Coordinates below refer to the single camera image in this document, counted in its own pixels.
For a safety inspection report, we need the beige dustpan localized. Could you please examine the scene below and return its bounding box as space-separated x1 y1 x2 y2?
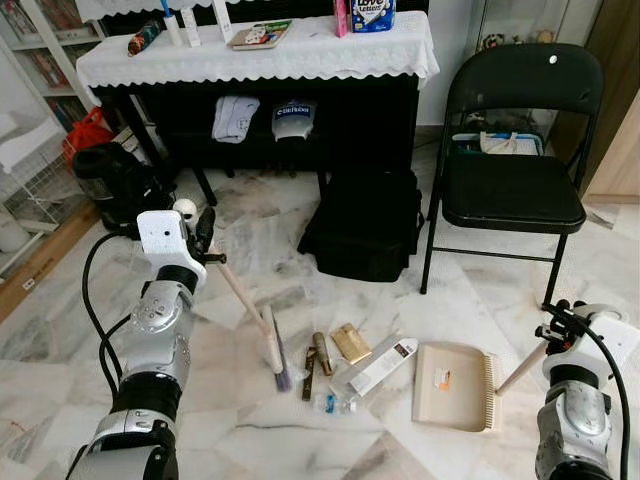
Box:
412 340 551 434

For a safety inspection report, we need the black vacuum cleaner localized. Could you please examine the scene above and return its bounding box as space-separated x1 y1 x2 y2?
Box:
72 142 179 238

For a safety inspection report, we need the plain white cloth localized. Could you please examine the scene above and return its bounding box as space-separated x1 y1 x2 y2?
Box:
212 96 261 144

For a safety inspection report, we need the black folding chair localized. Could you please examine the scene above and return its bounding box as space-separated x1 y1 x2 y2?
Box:
420 42 606 306

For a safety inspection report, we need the red plastic bag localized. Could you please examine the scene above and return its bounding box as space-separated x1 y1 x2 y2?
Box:
62 106 116 166

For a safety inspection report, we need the black fabric bag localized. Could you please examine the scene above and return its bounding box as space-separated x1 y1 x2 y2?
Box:
298 168 426 283

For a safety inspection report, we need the small brown bottle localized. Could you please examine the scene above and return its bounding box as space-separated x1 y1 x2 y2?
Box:
313 331 335 377

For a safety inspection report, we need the dark brown stick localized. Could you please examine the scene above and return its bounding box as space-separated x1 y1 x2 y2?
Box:
303 347 318 402

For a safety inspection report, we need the long white carton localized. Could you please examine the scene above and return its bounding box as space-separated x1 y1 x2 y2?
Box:
345 337 419 399

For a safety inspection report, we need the gold foil packet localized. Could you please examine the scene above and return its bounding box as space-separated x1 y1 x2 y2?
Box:
330 323 373 366

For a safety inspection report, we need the white lace tablecloth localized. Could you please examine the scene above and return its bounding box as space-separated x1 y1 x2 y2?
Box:
76 11 441 93

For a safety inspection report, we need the black table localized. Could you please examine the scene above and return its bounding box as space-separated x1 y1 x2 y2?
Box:
95 70 423 206

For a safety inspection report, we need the rolled dark folding umbrella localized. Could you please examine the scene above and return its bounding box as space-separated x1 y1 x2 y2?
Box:
127 18 167 58

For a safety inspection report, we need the green cover book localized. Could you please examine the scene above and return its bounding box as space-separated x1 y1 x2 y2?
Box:
227 19 293 51

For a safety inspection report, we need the blue rimmed storage box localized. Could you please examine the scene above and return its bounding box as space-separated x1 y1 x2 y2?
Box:
452 130 546 159

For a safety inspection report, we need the white tube with blue stick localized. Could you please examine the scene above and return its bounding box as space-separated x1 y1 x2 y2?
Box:
160 0 186 49

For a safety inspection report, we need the clear plastic bottle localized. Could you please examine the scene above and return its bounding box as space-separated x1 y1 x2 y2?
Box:
313 385 361 415

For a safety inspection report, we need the brown wooden door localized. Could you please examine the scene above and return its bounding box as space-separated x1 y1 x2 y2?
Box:
580 0 640 201

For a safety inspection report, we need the white lace cloth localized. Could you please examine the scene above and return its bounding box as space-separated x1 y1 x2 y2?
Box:
75 0 241 21

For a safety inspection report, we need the white bookshelf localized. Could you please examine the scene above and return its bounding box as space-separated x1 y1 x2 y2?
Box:
0 0 111 131

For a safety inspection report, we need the pink slim bottle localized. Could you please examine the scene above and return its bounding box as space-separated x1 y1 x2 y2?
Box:
333 0 351 39

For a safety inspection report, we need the blue tissue box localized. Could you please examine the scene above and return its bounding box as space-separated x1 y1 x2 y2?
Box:
349 0 397 34

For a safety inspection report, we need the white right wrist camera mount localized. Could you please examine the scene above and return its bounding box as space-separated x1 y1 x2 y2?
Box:
548 303 640 383

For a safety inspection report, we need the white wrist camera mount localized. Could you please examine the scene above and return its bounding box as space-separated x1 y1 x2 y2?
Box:
548 303 640 383
136 209 208 288

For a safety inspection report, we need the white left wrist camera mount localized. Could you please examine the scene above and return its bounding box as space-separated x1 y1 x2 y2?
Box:
136 209 208 288

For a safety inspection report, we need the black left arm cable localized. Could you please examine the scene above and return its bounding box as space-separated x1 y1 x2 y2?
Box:
82 232 143 399

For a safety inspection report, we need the white wire basket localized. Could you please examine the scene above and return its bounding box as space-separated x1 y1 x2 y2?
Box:
0 120 91 276

